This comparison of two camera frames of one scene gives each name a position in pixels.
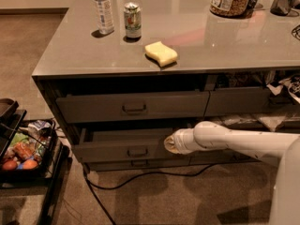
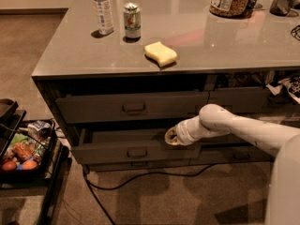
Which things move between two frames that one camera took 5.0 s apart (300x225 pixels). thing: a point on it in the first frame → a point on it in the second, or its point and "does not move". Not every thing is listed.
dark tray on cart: [7, 108] does not move
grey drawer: [247, 101] does not move
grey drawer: [125, 145] does not move
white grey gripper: [180, 142] → [186, 133]
